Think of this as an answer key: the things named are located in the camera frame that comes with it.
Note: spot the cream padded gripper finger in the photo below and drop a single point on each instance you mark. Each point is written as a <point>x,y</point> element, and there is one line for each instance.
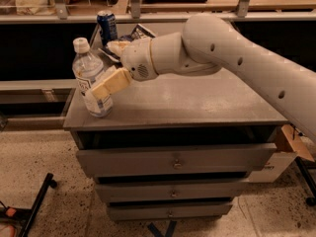
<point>117,46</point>
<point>99,96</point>

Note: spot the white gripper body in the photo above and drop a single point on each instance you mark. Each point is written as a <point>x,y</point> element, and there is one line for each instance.
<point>136,60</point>

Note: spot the clear plastic water bottle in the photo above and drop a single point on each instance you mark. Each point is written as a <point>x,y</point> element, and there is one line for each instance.
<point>88,69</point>

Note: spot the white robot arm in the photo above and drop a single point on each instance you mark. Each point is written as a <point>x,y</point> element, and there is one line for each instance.
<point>204,46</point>

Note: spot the blue chip bag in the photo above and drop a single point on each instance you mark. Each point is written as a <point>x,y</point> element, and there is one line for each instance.
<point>139,32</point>

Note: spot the blue soda can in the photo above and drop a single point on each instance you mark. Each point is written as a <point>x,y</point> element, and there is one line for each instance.
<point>108,26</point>

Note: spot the top grey drawer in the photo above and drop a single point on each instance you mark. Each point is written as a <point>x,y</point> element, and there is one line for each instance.
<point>148,161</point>

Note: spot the grey drawer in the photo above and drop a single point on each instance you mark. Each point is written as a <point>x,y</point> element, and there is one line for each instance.
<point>171,190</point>
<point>169,211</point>
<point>148,161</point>

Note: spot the middle grey drawer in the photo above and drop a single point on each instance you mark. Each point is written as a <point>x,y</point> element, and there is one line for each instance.
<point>171,190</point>

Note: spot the bottom grey drawer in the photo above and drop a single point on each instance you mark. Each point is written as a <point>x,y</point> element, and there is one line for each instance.
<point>169,211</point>

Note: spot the black stand leg left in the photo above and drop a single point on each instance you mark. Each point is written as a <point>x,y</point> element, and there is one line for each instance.
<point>17,222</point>

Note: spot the black stand leg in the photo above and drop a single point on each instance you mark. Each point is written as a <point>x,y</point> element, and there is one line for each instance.
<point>17,222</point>
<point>305,168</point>

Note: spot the cardboard box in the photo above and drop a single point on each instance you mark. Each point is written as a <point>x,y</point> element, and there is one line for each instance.
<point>289,145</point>

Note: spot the black stand leg right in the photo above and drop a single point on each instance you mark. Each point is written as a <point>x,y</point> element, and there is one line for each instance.
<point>305,168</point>

